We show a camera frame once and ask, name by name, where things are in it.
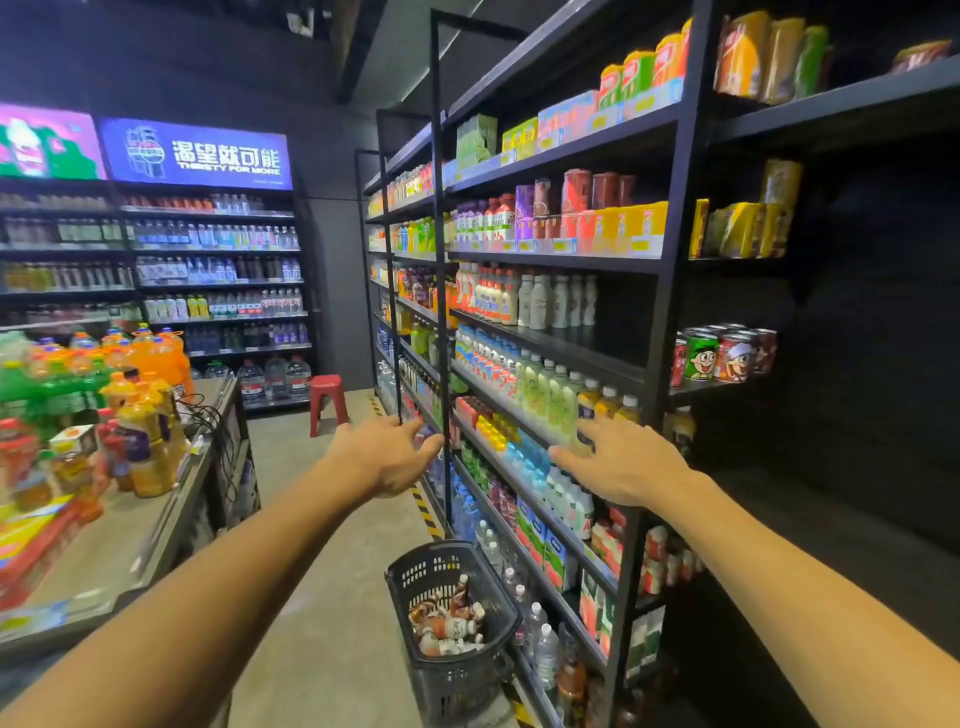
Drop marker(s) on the person's right hand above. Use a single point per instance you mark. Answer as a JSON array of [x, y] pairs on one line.
[[630, 465]]

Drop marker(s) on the person's left hand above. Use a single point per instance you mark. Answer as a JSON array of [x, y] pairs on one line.
[[375, 457]]

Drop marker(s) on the pile of bottles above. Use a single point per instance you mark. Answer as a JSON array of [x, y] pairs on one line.
[[450, 626]]

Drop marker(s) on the black shopping basket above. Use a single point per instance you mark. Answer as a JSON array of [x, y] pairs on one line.
[[465, 682]]

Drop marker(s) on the black shelf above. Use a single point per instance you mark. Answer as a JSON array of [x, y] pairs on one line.
[[862, 375]]

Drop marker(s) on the person's right forearm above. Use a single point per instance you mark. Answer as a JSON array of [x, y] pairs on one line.
[[787, 600]]

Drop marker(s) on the person's left forearm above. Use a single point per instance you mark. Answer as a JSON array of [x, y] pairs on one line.
[[187, 622]]

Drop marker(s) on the red labelled bottle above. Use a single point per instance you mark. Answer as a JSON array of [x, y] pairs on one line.
[[19, 465]]

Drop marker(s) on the row of yellow dark label bottles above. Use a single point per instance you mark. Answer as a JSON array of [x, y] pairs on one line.
[[589, 409]]

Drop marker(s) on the row of clear white capped bottles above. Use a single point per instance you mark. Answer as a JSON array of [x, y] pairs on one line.
[[570, 502]]

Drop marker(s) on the red plastic stool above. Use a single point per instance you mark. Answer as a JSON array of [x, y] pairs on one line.
[[328, 384]]

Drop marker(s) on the row of red white small bottles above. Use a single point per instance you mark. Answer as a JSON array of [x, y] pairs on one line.
[[656, 559]]

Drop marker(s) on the row of green drink bottles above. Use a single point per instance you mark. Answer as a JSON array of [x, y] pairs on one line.
[[472, 465]]

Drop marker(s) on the row of blue drink bottles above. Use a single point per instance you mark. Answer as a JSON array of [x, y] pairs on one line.
[[529, 457]]

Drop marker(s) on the row of red can packs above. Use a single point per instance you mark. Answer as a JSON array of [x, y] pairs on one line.
[[471, 412]]

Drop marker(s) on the row of blue water bottles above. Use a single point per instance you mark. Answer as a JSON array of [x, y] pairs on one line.
[[465, 514]]

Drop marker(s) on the row of pale green bottles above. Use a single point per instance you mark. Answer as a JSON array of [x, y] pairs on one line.
[[544, 397]]

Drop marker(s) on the row of green drink cartons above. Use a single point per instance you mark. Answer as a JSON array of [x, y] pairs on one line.
[[540, 540]]

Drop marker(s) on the row of small yellow bottles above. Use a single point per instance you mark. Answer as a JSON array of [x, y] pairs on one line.
[[495, 435]]

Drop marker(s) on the row of light green bottles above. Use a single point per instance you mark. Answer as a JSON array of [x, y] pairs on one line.
[[424, 341]]

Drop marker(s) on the row of purple drink bottles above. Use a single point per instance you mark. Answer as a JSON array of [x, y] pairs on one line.
[[502, 502]]

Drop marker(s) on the group of cartoon drink cans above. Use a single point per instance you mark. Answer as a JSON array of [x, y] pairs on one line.
[[731, 358]]

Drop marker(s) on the row of white green cartons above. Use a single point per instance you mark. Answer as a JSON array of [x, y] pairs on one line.
[[592, 607]]

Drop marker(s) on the row of dark purple bottles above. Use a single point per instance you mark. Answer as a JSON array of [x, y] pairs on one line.
[[416, 286]]

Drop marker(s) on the row of orange drink bottles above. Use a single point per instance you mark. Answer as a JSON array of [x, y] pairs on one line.
[[450, 296]]

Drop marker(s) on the row of white milk bottles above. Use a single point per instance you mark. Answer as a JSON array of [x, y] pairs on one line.
[[544, 304]]

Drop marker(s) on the row of clear water bottles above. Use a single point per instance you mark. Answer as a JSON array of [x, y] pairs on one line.
[[536, 637]]

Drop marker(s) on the row of red capped cream bottles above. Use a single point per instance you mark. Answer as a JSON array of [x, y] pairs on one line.
[[487, 296]]

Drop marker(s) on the black metal drinks rack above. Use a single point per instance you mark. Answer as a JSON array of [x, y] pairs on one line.
[[562, 264], [359, 225], [384, 225]]

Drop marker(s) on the blue white price label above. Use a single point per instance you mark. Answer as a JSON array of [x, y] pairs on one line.
[[647, 246]]

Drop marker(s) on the row of yellow green bottles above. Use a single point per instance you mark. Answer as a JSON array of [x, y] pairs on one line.
[[416, 236]]

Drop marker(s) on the row of brown drink bottles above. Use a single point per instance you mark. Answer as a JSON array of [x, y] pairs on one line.
[[572, 686]]

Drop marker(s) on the group of large orange bottles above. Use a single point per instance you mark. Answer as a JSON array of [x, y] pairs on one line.
[[161, 364]]

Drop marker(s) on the black drinks cooler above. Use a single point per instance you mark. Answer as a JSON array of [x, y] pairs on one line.
[[60, 255], [217, 285]]

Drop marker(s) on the row of yellow red boxes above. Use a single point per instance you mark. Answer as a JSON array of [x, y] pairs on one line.
[[622, 225]]

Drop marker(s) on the row of purple white bottles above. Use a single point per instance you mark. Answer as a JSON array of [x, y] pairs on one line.
[[469, 221]]

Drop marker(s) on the row of yellow snack packets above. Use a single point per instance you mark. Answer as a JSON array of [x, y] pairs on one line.
[[739, 229]]

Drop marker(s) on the row of red white juice bottles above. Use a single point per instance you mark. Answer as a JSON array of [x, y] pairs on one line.
[[501, 217]]

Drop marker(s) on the grey display counter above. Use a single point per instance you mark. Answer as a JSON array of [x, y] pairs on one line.
[[112, 540]]

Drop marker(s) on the row of red brown cups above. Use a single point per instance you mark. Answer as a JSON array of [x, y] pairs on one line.
[[577, 191]]

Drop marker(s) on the row of purple cups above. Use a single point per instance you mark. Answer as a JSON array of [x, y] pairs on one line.
[[524, 206]]

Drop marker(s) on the small white printed box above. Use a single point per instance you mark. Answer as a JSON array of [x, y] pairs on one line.
[[73, 439]]

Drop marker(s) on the stack of green boxes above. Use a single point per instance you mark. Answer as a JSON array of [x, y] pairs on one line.
[[476, 141]]

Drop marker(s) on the row of yellow green boxes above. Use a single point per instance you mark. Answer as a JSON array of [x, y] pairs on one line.
[[519, 139]]

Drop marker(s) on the blue illuminated sign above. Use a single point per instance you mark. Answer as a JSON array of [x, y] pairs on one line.
[[195, 154]]

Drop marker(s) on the row of pink blue boxes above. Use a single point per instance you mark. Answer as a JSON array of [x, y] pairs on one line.
[[566, 116]]

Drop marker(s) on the stack of colourful boxes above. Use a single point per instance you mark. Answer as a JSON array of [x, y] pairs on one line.
[[30, 547]]

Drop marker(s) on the row of orange green cartons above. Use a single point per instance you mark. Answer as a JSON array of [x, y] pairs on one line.
[[637, 71]]

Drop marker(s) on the orange snack bag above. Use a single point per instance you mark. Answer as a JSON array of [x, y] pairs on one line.
[[742, 56]]

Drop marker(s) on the yellow snack bag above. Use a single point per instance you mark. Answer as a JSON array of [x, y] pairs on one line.
[[784, 60]]

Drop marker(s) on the white ceiling fixture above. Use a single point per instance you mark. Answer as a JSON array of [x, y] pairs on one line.
[[300, 22]]

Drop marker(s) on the green snack bag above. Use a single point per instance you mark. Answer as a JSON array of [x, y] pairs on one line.
[[812, 60]]

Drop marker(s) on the pink green illuminated sign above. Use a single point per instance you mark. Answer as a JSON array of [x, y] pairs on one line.
[[45, 142]]

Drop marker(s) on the red snack packet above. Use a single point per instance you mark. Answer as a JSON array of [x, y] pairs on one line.
[[921, 55]]

